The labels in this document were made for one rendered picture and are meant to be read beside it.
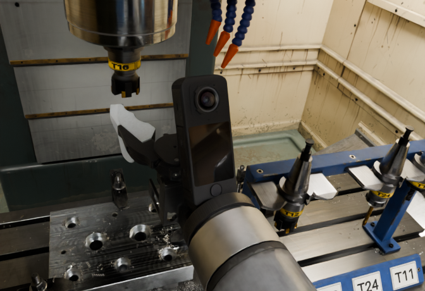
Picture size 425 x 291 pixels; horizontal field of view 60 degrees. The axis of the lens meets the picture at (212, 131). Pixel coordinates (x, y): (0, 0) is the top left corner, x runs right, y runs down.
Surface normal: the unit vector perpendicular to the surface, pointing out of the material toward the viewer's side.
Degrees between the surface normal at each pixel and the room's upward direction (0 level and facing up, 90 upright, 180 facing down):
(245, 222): 5
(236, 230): 12
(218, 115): 62
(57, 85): 90
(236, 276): 39
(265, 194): 0
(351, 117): 90
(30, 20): 91
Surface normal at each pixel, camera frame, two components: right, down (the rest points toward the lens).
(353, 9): -0.94, 0.11
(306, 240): 0.10, -0.82
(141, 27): 0.49, 0.53
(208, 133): 0.44, 0.09
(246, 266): -0.27, -0.66
